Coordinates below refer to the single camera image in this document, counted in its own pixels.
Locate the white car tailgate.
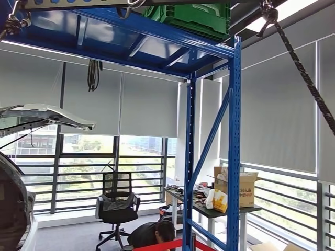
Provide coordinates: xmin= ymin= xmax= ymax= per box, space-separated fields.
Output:
xmin=0 ymin=103 xmax=96 ymax=139

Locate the white and yellow bag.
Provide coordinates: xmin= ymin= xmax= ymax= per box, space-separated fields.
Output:
xmin=204 ymin=188 xmax=228 ymax=214

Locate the black office chair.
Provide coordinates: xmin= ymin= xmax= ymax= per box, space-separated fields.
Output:
xmin=95 ymin=171 xmax=141 ymax=251

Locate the grey side window railing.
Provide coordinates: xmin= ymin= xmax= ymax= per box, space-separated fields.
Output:
xmin=219 ymin=159 xmax=335 ymax=251

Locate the dark window frame with railing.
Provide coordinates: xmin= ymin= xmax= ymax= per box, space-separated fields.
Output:
xmin=0 ymin=135 xmax=176 ymax=215

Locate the pile of small parts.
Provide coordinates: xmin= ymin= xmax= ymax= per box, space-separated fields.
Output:
xmin=167 ymin=185 xmax=209 ymax=209

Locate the green-top desk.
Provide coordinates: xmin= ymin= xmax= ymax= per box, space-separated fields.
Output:
xmin=164 ymin=187 xmax=262 ymax=251

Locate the flat cardboard sheet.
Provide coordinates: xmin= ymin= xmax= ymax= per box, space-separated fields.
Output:
xmin=248 ymin=242 xmax=308 ymax=251

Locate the red barrier strap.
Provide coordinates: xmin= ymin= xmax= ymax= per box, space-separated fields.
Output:
xmin=133 ymin=238 xmax=218 ymax=251

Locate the black hanging cable bundle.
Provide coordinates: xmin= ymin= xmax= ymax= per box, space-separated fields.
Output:
xmin=87 ymin=59 xmax=103 ymax=93

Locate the long ceiling light strip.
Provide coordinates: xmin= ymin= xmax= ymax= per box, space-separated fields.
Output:
xmin=0 ymin=40 xmax=90 ymax=60
xmin=246 ymin=0 xmax=318 ymax=33

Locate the green plastic crate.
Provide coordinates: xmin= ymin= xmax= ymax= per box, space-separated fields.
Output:
xmin=142 ymin=3 xmax=231 ymax=41

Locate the grey jacket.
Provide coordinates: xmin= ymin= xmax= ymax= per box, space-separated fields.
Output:
xmin=96 ymin=192 xmax=139 ymax=212

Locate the blue metal shelf rack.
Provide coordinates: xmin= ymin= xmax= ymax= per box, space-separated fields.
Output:
xmin=0 ymin=7 xmax=243 ymax=251

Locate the grey roller blind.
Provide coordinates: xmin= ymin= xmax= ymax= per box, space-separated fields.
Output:
xmin=219 ymin=41 xmax=317 ymax=173
xmin=0 ymin=52 xmax=64 ymax=109
xmin=318 ymin=35 xmax=335 ymax=184
xmin=60 ymin=64 xmax=123 ymax=136
xmin=119 ymin=73 xmax=179 ymax=139

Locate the person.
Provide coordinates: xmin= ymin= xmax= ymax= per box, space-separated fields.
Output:
xmin=127 ymin=220 xmax=175 ymax=251

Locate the open cardboard box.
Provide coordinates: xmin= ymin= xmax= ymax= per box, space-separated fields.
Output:
xmin=213 ymin=166 xmax=260 ymax=209

